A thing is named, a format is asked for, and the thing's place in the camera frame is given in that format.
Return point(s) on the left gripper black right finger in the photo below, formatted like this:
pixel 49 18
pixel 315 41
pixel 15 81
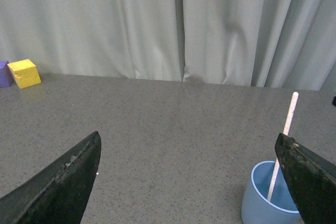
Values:
pixel 310 179

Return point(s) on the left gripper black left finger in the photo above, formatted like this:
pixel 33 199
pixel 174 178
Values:
pixel 60 192

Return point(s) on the white chopstick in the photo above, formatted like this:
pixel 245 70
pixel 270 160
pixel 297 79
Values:
pixel 285 131

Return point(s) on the blue cup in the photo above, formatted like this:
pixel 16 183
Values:
pixel 255 206

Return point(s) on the yellow foam cube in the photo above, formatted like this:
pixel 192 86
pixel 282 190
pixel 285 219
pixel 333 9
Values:
pixel 25 73

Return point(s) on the purple foam cube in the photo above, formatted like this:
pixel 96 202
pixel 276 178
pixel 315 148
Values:
pixel 6 78

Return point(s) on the grey curtain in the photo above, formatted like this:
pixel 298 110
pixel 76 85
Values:
pixel 264 43

